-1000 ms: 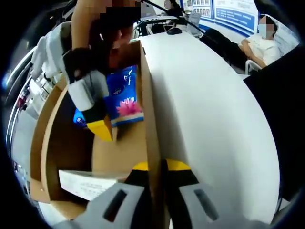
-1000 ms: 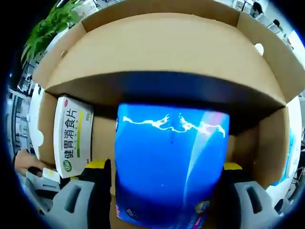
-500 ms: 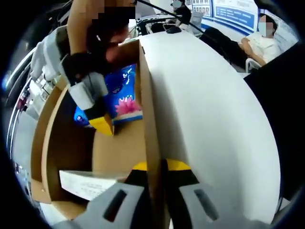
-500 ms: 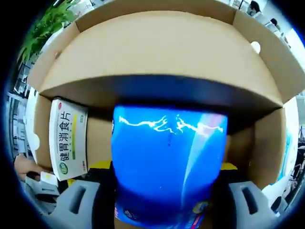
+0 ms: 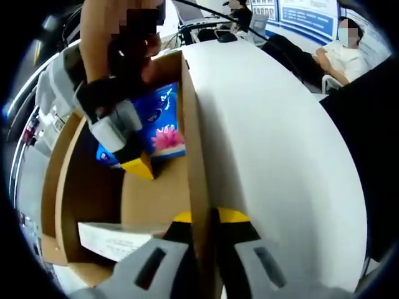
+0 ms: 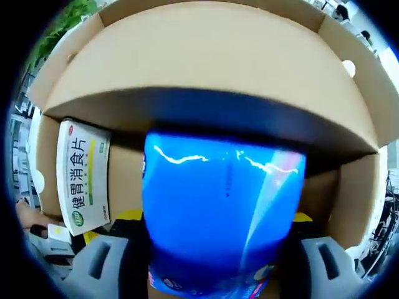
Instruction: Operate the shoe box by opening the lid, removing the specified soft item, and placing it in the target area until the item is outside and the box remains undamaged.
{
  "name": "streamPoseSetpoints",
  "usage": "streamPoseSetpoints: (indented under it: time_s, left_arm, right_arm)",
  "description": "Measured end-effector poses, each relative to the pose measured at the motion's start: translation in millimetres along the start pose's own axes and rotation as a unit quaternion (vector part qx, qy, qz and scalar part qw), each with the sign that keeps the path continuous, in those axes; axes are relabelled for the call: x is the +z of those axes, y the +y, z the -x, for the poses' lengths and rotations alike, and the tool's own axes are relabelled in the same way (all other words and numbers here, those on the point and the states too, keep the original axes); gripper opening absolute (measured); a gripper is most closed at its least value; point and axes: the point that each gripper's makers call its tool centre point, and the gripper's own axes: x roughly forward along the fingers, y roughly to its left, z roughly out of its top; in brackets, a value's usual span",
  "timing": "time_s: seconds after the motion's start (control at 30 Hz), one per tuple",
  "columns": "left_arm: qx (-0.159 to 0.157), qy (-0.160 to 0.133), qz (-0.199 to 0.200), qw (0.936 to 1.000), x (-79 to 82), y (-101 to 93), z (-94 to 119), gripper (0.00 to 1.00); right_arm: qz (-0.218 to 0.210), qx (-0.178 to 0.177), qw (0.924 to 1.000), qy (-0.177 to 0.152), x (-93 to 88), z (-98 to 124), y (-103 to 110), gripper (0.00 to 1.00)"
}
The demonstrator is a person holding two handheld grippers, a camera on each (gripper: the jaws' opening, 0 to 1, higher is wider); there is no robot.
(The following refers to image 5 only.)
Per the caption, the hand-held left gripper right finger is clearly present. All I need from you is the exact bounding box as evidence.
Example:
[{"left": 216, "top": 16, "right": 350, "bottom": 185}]
[{"left": 211, "top": 207, "right": 315, "bottom": 299}]

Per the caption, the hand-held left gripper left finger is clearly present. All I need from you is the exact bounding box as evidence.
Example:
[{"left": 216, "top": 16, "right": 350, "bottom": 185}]
[{"left": 73, "top": 211, "right": 200, "bottom": 299}]

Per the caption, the brown cardboard shoe box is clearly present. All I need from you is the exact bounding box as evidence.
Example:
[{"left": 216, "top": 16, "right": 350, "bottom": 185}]
[{"left": 39, "top": 49, "right": 224, "bottom": 299}]

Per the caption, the blue soft tissue pack pink flower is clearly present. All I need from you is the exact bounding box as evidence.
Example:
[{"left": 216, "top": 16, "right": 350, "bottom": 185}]
[{"left": 95, "top": 81, "right": 187, "bottom": 169}]

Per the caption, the white paper slip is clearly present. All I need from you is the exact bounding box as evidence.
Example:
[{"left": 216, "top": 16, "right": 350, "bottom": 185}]
[{"left": 77, "top": 221, "right": 166, "bottom": 262}]

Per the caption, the person's right hand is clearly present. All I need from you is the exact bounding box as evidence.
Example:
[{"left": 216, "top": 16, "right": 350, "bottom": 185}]
[{"left": 107, "top": 34, "right": 162, "bottom": 83}]

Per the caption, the white office chair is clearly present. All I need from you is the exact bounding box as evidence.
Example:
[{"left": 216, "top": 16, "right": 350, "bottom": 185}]
[{"left": 322, "top": 74, "right": 340, "bottom": 93}]

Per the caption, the white desktop stand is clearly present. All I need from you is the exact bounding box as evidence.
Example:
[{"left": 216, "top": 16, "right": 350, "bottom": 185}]
[{"left": 252, "top": 14, "right": 269, "bottom": 35}]

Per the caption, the black cable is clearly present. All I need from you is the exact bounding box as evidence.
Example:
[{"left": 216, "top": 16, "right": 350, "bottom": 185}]
[{"left": 174, "top": 0, "right": 269, "bottom": 40}]

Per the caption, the blue white wall poster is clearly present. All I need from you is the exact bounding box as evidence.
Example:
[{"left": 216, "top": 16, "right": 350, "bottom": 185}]
[{"left": 249, "top": 0, "right": 339, "bottom": 44}]

